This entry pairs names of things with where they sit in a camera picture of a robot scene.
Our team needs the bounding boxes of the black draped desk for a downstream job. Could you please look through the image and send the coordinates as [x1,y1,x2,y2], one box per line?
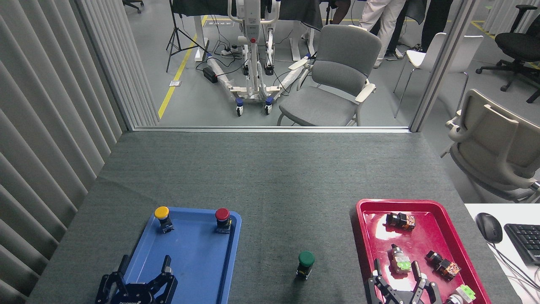
[171,0,324,31]

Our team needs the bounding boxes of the black keyboard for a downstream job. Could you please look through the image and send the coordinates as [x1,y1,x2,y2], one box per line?
[504,223,540,266]

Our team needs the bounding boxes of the black tripod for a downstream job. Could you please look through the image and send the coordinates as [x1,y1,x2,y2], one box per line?
[166,0,207,73]

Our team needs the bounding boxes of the green push button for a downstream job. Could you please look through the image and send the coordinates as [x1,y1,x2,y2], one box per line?
[296,251,316,281]

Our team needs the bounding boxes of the black computer mouse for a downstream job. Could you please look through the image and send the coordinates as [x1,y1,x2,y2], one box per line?
[475,212,503,244]

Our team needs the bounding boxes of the blue plastic tray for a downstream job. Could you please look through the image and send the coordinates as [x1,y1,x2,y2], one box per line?
[112,207,242,304]

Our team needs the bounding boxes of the person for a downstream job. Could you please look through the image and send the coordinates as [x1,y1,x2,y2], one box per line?
[359,0,408,68]
[416,0,454,53]

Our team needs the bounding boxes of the grey armchair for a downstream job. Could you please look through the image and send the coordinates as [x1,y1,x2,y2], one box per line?
[276,24,382,126]

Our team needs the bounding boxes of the red plastic tray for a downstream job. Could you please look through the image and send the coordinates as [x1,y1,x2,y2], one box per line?
[356,198,492,304]

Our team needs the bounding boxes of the black office chair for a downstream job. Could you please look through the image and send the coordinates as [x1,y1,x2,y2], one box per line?
[476,4,540,104]

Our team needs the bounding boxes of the red push button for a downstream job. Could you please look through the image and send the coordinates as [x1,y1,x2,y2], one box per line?
[214,208,232,234]

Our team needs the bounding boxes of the white side table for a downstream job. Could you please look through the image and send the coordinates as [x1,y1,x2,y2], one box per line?
[464,204,540,304]

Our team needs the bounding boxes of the white green switch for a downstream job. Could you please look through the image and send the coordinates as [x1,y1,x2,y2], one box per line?
[446,284,477,304]

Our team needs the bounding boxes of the yellow push button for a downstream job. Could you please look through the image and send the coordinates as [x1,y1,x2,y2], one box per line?
[154,206,175,234]

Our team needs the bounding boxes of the black orange switch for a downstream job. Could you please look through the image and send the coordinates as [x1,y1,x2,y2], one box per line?
[425,250,462,281]
[386,212,416,231]

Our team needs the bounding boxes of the silver post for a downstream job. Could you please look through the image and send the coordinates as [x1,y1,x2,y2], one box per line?
[409,0,480,133]

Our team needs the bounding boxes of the silver green switch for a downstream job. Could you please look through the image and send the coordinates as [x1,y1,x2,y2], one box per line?
[388,244,412,274]

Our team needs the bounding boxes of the beige office chair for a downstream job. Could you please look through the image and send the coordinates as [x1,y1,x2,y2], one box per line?
[441,89,540,203]

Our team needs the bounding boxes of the black mouse cable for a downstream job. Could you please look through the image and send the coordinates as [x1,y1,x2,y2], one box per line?
[491,242,540,293]

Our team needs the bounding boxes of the white stand on wheels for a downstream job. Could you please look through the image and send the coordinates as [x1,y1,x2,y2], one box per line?
[206,0,315,117]

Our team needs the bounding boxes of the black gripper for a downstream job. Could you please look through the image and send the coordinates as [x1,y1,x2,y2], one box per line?
[367,258,443,304]
[95,255,178,304]

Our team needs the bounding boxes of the white plastic chair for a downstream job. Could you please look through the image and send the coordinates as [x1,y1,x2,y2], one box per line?
[393,32,484,119]

